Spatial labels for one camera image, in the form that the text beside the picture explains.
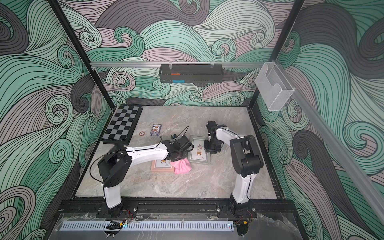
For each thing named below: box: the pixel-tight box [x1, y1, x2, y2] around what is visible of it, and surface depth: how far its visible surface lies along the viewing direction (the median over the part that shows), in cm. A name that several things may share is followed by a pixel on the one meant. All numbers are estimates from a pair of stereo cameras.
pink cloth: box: [170, 157, 192, 175], surface depth 85 cm
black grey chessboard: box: [101, 105, 143, 146], surface depth 106 cm
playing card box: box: [150, 123, 162, 136], surface depth 106 cm
